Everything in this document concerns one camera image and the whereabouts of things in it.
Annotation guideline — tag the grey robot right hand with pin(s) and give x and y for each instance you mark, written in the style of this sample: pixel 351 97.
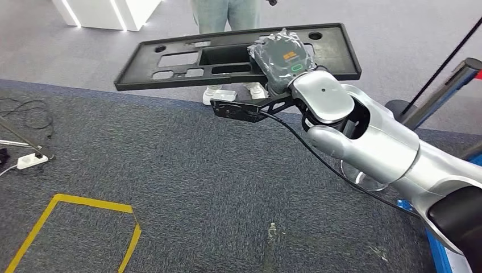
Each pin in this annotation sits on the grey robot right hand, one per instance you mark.
pixel 282 60

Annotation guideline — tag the black plastic panel part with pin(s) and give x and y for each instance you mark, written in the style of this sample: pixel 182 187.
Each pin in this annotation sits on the black plastic panel part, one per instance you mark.
pixel 150 75

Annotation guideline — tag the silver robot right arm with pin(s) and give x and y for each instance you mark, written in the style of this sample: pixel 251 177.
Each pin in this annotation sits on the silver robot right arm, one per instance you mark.
pixel 376 150

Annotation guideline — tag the person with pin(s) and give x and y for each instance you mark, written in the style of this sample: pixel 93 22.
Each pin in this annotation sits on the person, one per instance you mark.
pixel 214 15

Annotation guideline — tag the white display plinth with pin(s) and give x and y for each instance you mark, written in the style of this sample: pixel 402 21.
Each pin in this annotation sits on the white display plinth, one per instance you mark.
pixel 98 13

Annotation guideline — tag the red barrier belt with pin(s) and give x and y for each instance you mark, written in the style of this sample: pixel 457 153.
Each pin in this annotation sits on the red barrier belt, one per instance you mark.
pixel 478 74

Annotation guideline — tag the yellow floor tape square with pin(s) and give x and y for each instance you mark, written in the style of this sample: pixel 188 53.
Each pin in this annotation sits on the yellow floor tape square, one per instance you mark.
pixel 94 204

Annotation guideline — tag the white power strip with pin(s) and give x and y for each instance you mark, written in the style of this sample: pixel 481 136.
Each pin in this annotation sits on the white power strip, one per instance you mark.
pixel 32 161

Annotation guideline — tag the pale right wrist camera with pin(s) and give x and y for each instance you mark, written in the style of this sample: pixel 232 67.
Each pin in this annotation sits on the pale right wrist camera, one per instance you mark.
pixel 224 95

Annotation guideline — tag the black camera bracket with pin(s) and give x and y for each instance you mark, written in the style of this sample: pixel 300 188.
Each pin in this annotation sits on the black camera bracket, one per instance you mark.
pixel 233 111

